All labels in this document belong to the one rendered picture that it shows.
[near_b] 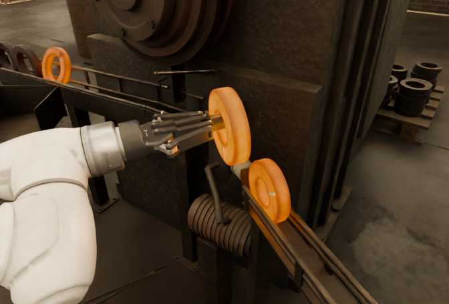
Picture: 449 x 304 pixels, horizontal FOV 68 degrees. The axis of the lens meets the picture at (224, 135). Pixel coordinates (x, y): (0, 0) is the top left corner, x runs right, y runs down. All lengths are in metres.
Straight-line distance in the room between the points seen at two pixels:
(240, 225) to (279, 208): 0.24
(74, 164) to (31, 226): 0.13
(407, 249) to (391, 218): 0.19
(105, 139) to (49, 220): 0.16
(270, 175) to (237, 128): 0.20
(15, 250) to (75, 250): 0.07
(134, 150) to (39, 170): 0.14
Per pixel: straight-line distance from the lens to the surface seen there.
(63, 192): 0.54
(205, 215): 1.02
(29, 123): 1.48
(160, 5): 0.88
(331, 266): 0.72
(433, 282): 1.73
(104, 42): 1.41
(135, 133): 0.59
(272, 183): 0.74
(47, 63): 1.76
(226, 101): 0.60
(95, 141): 0.58
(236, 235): 0.98
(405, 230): 1.89
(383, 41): 1.68
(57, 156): 0.57
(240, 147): 0.60
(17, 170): 0.58
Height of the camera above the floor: 1.24
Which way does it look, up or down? 32 degrees down
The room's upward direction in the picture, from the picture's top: straight up
